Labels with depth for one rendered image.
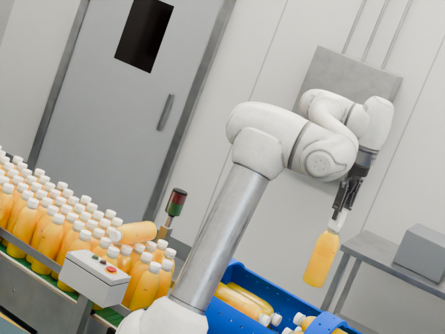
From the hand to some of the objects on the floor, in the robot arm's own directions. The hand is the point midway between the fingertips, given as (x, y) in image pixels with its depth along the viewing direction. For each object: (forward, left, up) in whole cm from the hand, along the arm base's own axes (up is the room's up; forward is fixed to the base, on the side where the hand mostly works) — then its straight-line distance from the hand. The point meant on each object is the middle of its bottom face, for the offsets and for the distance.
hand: (337, 219), depth 259 cm
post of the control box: (-31, +58, -151) cm, 164 cm away
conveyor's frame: (+7, +120, -151) cm, 193 cm away
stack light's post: (+36, +67, -151) cm, 169 cm away
